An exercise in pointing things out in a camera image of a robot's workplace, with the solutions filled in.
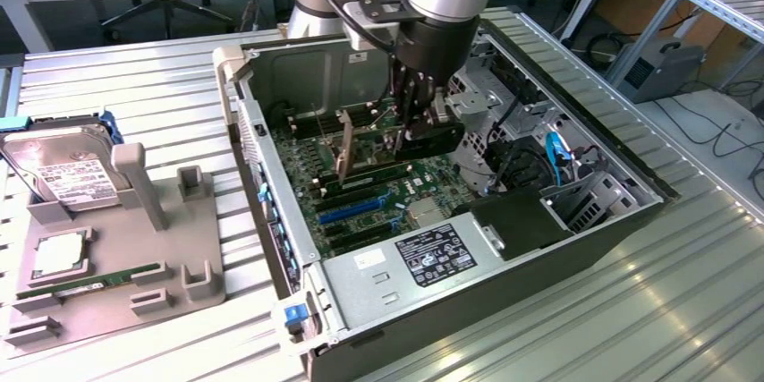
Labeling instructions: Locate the silver chipset heatsink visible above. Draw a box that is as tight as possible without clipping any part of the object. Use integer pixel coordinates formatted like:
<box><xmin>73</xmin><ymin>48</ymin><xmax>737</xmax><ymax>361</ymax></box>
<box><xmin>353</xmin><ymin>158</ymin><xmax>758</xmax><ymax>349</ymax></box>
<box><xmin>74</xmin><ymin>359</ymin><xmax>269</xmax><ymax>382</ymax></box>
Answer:
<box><xmin>406</xmin><ymin>197</ymin><xmax>448</xmax><ymax>227</ymax></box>

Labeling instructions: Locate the black expansion slot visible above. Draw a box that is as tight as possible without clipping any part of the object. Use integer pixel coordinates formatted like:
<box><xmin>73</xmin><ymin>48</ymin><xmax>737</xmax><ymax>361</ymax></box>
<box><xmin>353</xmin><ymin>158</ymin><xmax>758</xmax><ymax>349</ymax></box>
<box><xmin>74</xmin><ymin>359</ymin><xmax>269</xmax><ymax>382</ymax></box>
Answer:
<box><xmin>313</xmin><ymin>187</ymin><xmax>386</xmax><ymax>214</ymax></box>
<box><xmin>329</xmin><ymin>224</ymin><xmax>400</xmax><ymax>252</ymax></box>

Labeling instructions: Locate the black office chair base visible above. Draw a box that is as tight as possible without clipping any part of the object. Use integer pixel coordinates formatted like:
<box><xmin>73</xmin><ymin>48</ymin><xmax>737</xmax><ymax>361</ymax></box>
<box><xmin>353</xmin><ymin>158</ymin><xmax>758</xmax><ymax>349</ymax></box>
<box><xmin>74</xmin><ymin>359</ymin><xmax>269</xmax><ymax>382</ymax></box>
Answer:
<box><xmin>97</xmin><ymin>0</ymin><xmax>234</xmax><ymax>42</ymax></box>

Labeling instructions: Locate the blue disk carrier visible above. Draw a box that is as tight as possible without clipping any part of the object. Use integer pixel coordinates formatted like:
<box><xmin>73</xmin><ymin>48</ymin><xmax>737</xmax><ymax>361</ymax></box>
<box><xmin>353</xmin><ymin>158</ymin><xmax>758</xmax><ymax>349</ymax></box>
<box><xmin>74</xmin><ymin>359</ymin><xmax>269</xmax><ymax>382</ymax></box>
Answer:
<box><xmin>0</xmin><ymin>106</ymin><xmax>125</xmax><ymax>146</ymax></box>

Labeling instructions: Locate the silver hard disk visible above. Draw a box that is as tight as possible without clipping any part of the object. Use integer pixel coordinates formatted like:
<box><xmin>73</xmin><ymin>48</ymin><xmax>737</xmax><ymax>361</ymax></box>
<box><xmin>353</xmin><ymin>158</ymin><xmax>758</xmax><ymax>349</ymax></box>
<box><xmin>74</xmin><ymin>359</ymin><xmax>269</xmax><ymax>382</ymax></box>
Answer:
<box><xmin>0</xmin><ymin>124</ymin><xmax>133</xmax><ymax>214</ymax></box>

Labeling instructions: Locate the green RAM stick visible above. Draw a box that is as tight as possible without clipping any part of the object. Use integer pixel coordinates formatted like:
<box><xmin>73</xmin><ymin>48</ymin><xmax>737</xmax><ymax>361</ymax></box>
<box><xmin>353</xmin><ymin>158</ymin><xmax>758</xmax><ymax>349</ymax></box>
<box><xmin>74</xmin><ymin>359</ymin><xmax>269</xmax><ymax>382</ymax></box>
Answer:
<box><xmin>14</xmin><ymin>263</ymin><xmax>164</xmax><ymax>305</ymax></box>

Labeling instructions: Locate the blue expansion slot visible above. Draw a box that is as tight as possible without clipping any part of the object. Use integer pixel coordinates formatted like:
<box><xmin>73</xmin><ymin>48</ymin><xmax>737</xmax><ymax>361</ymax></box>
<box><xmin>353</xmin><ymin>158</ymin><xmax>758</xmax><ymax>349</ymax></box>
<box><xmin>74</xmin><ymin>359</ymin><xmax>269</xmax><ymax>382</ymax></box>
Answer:
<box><xmin>317</xmin><ymin>196</ymin><xmax>393</xmax><ymax>226</ymax></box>

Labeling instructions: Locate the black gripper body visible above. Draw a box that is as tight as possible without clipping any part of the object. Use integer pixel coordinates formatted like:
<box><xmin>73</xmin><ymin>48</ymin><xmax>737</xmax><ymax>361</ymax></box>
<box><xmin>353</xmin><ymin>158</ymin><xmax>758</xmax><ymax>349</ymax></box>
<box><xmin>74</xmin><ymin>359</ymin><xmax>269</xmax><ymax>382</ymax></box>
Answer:
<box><xmin>394</xmin><ymin>18</ymin><xmax>482</xmax><ymax>88</ymax></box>

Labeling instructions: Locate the thin metal locking lever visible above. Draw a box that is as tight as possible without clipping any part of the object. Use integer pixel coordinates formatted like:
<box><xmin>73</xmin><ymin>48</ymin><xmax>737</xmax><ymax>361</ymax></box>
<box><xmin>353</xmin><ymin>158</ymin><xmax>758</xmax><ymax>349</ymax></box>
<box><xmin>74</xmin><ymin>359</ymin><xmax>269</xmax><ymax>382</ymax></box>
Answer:
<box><xmin>309</xmin><ymin>102</ymin><xmax>329</xmax><ymax>147</ymax></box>

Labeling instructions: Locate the black loose cable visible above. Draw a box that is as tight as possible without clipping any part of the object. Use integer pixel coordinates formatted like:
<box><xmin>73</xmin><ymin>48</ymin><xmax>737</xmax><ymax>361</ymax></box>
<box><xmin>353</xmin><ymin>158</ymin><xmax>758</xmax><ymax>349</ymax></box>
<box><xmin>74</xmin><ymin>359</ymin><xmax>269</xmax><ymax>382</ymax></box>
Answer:
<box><xmin>649</xmin><ymin>98</ymin><xmax>764</xmax><ymax>168</ymax></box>

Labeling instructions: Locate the blue case latch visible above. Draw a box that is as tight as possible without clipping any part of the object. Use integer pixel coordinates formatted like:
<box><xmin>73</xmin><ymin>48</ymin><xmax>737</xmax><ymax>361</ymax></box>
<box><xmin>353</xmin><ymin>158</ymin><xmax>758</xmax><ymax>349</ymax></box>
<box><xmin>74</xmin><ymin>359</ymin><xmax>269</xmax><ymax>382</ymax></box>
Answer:
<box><xmin>280</xmin><ymin>303</ymin><xmax>309</xmax><ymax>327</ymax></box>

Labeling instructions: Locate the aluminium frame rack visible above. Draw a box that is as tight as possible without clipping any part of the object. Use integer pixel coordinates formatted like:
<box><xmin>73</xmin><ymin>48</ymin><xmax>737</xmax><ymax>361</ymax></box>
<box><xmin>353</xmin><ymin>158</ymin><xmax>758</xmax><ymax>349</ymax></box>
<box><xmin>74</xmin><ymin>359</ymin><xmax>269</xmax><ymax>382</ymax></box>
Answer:
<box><xmin>601</xmin><ymin>0</ymin><xmax>764</xmax><ymax>101</ymax></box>

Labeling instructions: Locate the open PC case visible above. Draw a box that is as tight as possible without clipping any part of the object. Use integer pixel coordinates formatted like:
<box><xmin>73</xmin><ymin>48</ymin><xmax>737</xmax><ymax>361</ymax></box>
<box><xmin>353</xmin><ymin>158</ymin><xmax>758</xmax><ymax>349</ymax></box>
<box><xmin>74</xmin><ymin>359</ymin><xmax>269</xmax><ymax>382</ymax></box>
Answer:
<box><xmin>210</xmin><ymin>17</ymin><xmax>682</xmax><ymax>382</ymax></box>

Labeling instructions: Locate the green motherboard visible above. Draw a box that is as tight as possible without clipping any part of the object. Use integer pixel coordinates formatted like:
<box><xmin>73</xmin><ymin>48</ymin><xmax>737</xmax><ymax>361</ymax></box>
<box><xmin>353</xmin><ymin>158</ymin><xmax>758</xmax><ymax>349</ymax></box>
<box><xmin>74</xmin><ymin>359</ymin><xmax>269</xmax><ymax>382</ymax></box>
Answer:
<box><xmin>265</xmin><ymin>102</ymin><xmax>482</xmax><ymax>262</ymax></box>

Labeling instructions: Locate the grey box with handle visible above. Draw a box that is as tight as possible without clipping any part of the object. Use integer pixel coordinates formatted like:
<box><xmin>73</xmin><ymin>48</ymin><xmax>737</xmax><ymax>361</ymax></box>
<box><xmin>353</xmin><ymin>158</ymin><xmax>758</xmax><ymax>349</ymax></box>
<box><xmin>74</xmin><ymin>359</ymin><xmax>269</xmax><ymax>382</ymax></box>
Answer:
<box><xmin>606</xmin><ymin>39</ymin><xmax>710</xmax><ymax>105</ymax></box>

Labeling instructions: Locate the silver CPU chip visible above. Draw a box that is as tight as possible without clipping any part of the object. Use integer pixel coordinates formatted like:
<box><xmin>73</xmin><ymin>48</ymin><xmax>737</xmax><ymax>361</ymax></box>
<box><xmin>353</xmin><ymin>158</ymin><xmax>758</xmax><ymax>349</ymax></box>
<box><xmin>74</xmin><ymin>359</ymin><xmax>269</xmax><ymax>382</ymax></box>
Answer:
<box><xmin>29</xmin><ymin>233</ymin><xmax>85</xmax><ymax>279</ymax></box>

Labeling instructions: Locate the silver power supply unit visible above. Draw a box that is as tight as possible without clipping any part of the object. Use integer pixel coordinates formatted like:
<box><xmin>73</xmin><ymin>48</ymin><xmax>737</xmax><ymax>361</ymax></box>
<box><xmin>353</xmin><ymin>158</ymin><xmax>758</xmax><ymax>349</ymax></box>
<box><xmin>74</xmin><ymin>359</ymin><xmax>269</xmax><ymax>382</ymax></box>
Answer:
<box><xmin>306</xmin><ymin>210</ymin><xmax>509</xmax><ymax>334</ymax></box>

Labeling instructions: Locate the silver metal disk bay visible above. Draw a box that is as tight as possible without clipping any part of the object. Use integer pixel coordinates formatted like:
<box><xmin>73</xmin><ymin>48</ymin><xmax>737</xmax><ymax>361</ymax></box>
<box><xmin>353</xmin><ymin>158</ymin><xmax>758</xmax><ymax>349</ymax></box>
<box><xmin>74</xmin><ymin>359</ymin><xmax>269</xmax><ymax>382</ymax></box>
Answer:
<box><xmin>444</xmin><ymin>62</ymin><xmax>541</xmax><ymax>159</ymax></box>

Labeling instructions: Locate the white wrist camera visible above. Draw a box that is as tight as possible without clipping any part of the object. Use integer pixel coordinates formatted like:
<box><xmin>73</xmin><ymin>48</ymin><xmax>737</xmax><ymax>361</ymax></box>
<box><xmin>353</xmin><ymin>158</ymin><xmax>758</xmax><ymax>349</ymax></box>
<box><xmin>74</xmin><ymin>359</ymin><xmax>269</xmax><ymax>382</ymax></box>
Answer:
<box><xmin>342</xmin><ymin>0</ymin><xmax>428</xmax><ymax>51</ymax></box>

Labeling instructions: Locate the green graphics card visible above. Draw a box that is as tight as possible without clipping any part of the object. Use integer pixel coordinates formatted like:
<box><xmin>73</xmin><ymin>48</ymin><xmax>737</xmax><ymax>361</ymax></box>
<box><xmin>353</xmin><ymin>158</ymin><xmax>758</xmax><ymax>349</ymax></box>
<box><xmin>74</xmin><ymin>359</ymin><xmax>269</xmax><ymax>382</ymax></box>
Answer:
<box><xmin>333</xmin><ymin>108</ymin><xmax>466</xmax><ymax>186</ymax></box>

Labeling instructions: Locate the grey parts rack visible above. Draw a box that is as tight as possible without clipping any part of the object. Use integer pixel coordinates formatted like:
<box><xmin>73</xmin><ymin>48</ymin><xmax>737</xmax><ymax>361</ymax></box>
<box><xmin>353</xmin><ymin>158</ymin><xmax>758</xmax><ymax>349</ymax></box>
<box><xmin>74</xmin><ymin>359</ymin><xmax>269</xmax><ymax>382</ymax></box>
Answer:
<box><xmin>0</xmin><ymin>142</ymin><xmax>232</xmax><ymax>360</ymax></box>

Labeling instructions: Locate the blue wire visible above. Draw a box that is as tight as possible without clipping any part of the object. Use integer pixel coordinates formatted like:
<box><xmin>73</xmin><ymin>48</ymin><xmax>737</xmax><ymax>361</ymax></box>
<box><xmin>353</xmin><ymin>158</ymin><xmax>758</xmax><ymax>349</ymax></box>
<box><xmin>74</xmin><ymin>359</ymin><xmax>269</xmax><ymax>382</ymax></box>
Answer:
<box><xmin>542</xmin><ymin>130</ymin><xmax>576</xmax><ymax>189</ymax></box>

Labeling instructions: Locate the black plastic shroud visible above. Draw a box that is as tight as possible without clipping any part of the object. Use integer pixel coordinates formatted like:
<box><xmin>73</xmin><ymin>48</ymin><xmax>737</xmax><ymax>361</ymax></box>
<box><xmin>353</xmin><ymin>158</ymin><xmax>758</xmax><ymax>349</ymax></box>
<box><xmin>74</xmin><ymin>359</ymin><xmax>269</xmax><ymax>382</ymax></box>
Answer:
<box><xmin>450</xmin><ymin>188</ymin><xmax>577</xmax><ymax>262</ymax></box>

